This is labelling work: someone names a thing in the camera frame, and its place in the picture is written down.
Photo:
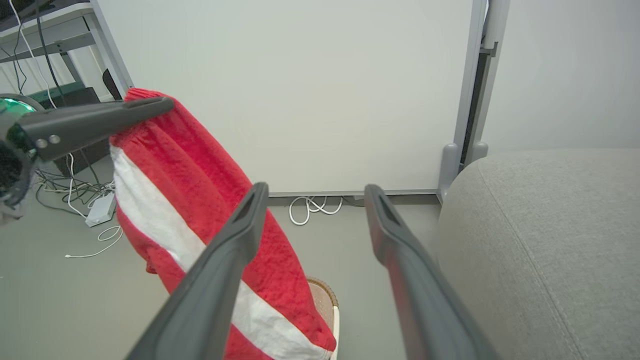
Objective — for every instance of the white power adapter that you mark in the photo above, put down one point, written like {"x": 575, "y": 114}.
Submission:
{"x": 101, "y": 210}

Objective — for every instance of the grey fabric sofa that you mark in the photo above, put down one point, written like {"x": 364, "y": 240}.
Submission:
{"x": 550, "y": 250}

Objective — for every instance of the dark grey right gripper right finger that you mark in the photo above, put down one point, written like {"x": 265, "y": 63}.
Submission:
{"x": 425, "y": 300}

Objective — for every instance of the red white wide-striped garment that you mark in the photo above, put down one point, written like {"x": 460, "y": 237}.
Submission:
{"x": 200, "y": 165}

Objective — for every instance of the cream perforated laundry basket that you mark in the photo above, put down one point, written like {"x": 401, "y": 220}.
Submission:
{"x": 325, "y": 305}

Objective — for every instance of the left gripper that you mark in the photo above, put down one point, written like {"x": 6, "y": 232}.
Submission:
{"x": 10, "y": 170}

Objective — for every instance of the grey metal desk frame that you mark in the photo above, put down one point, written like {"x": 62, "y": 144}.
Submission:
{"x": 55, "y": 30}

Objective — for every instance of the white partition panel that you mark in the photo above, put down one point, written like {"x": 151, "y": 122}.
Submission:
{"x": 300, "y": 100}
{"x": 575, "y": 75}

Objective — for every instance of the grey partition post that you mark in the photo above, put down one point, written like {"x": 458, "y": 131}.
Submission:
{"x": 462, "y": 110}
{"x": 492, "y": 75}
{"x": 111, "y": 60}

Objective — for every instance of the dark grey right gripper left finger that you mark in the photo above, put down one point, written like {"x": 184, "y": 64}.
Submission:
{"x": 210, "y": 290}

